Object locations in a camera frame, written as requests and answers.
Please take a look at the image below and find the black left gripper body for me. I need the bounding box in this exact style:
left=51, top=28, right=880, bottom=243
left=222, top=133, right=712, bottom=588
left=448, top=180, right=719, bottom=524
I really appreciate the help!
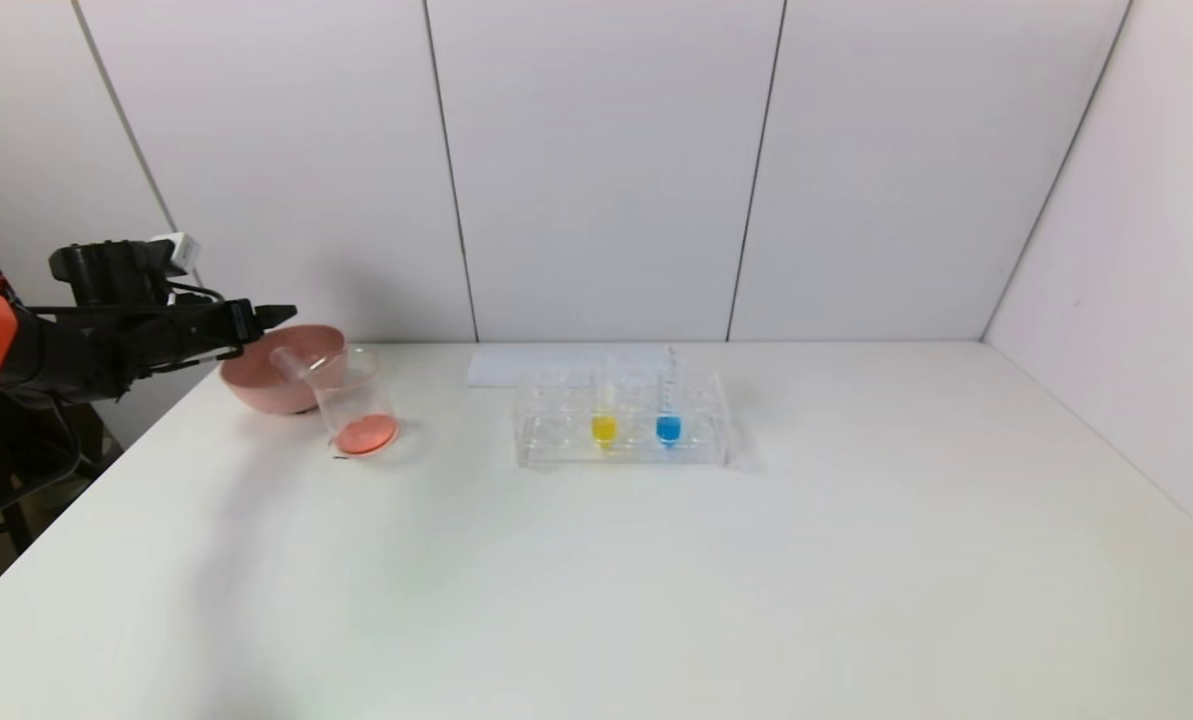
left=171, top=298, right=265, bottom=360

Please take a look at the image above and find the test tube with red pigment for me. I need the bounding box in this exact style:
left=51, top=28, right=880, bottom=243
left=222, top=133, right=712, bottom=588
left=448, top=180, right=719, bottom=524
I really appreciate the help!
left=270, top=344, right=335, bottom=389

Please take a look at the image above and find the clear glass beaker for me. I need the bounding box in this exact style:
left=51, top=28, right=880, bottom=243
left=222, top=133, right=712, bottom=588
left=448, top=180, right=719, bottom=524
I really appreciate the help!
left=307, top=345, right=403, bottom=459

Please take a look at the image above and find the test tube with yellow pigment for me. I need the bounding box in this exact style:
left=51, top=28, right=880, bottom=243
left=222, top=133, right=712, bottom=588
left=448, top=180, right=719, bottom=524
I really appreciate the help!
left=589, top=356, right=620, bottom=453

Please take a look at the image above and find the test tube with blue pigment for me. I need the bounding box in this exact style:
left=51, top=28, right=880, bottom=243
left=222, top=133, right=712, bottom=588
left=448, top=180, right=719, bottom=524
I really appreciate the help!
left=654, top=346, right=683, bottom=452

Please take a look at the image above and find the clear acrylic test tube rack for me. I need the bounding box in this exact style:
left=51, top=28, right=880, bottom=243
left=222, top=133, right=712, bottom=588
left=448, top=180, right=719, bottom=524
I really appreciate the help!
left=513, top=368, right=730, bottom=470

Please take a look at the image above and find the pink bowl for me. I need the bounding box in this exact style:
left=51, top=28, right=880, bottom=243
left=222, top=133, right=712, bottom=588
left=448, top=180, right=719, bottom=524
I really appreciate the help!
left=220, top=324, right=350, bottom=417

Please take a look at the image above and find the dark chair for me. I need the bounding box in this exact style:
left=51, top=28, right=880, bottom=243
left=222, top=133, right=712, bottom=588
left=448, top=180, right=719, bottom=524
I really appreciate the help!
left=0, top=395, right=125, bottom=563

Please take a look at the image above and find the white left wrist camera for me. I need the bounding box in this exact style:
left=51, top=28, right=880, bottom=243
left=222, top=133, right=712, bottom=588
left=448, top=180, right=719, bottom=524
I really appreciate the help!
left=150, top=231, right=203, bottom=275

